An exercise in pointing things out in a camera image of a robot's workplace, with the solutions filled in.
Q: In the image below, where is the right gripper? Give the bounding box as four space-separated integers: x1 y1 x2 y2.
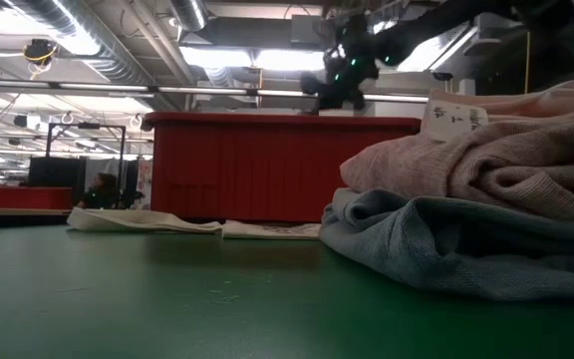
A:
299 13 382 113

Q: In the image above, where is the light blue towel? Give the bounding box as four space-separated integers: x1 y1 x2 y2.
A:
319 186 574 303

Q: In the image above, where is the pink garment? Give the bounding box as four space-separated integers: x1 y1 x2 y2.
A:
339 115 574 224

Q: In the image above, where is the red plastic laundry bin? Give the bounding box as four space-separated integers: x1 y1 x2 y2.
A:
143 111 423 224

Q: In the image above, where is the grey ceiling air unit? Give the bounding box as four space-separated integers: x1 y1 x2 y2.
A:
290 13 338 51

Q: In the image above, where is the bright ceiling light panel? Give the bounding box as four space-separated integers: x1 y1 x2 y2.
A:
179 45 327 72

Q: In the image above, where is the long ceiling light bar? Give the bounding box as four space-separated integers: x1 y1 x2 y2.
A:
0 78 431 105

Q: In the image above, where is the cream printed tote bag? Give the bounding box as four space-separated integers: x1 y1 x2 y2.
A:
66 206 322 241

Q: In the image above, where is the person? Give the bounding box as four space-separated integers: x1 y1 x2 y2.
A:
76 172 144 210

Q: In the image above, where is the black monitor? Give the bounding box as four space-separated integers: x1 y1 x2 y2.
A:
27 156 88 189

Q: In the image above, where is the green table mat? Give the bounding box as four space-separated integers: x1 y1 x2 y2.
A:
0 223 574 359

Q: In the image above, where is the red background table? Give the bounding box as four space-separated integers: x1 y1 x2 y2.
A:
0 184 74 210

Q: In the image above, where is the light wooden table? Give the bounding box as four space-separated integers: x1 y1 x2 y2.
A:
0 207 74 226

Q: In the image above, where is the silver ventilation duct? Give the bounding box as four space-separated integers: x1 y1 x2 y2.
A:
168 0 209 32
5 0 178 111

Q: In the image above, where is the yellow hanging cord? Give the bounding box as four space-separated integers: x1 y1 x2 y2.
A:
524 30 532 95

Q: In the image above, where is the black metal stand frame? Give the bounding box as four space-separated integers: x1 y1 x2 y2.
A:
45 122 128 208

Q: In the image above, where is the yellow cable reel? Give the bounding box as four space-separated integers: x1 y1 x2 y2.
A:
22 38 58 67

